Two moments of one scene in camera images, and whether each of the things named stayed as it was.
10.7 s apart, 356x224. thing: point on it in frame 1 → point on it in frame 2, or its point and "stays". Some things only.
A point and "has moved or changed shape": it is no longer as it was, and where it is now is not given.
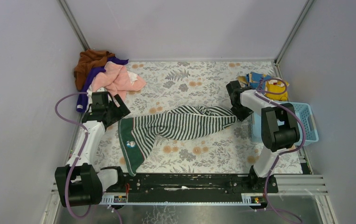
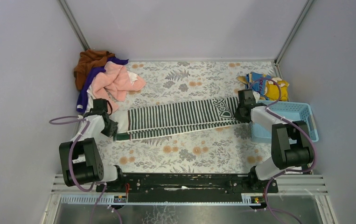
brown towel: [88, 59] stays
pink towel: [116, 78] stays
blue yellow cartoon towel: [275, 88] stays
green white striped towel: [137, 134] has moved or changed shape
